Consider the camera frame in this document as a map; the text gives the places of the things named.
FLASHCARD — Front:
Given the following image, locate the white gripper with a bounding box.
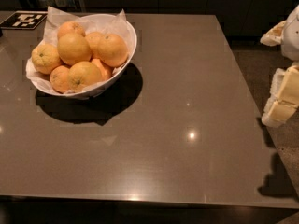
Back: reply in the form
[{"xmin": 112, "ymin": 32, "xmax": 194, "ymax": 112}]
[{"xmin": 260, "ymin": 5, "xmax": 299, "ymax": 128}]

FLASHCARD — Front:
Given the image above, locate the white bowl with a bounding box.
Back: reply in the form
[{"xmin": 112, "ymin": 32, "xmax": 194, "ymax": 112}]
[{"xmin": 26, "ymin": 9, "xmax": 136, "ymax": 99}]

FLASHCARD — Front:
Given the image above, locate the large centre orange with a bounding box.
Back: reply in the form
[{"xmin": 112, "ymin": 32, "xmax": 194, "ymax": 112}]
[{"xmin": 57, "ymin": 33, "xmax": 92, "ymax": 65}]

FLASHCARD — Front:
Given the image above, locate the front left small orange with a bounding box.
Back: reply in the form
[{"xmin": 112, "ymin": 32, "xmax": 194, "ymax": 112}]
[{"xmin": 50, "ymin": 65, "xmax": 69, "ymax": 93}]

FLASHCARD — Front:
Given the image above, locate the left yellowish orange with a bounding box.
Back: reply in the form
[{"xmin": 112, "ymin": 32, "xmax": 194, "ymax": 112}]
[{"xmin": 31, "ymin": 44, "xmax": 63, "ymax": 75}]

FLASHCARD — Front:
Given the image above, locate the orange wedged low right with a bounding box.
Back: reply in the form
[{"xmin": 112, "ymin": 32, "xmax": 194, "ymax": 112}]
[{"xmin": 92, "ymin": 59, "xmax": 113, "ymax": 81}]

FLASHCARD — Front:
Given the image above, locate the black white fiducial marker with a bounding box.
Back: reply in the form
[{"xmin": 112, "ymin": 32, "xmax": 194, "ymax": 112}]
[{"xmin": 0, "ymin": 11, "xmax": 47, "ymax": 30}]

